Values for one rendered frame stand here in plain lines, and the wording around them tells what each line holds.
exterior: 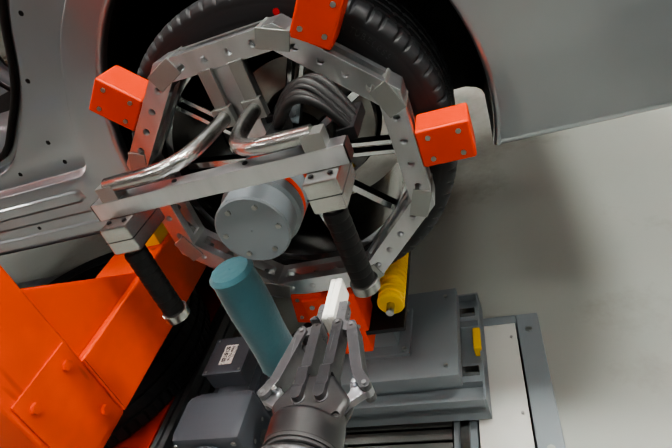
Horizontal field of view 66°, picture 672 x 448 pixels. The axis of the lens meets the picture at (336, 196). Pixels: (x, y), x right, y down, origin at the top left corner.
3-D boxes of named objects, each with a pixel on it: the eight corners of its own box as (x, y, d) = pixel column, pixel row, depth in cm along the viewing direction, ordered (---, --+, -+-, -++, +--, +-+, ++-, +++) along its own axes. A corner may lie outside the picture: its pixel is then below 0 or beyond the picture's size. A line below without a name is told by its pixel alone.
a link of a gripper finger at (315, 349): (315, 420, 53) (302, 422, 54) (331, 338, 63) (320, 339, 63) (301, 396, 52) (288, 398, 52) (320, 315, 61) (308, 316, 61)
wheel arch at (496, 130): (494, 84, 126) (436, -195, 99) (508, 144, 100) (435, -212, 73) (206, 159, 152) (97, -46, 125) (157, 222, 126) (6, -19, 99)
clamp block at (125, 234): (166, 217, 87) (150, 191, 85) (141, 251, 80) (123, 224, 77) (142, 222, 89) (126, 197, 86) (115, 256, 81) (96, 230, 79)
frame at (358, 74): (455, 251, 105) (375, -22, 79) (456, 273, 100) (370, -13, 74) (224, 289, 122) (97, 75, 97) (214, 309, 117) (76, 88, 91)
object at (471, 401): (483, 313, 155) (476, 289, 151) (493, 421, 125) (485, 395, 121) (328, 332, 171) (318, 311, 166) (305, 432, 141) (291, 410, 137)
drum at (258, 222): (329, 189, 102) (303, 125, 95) (307, 258, 84) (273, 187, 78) (266, 202, 106) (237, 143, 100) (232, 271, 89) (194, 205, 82)
